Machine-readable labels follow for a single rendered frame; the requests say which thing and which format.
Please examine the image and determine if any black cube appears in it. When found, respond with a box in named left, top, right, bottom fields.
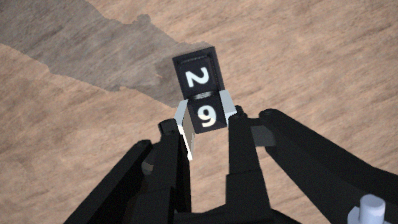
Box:
left=177, top=55, right=218, bottom=97
left=187, top=89, right=227, bottom=134

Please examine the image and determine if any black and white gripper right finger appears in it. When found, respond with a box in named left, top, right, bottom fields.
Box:
left=219, top=89, right=398, bottom=224

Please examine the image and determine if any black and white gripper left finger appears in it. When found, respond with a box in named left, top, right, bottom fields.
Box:
left=63, top=99, right=195, bottom=224

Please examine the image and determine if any black rectangular tray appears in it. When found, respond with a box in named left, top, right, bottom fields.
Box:
left=172, top=46, right=225, bottom=100

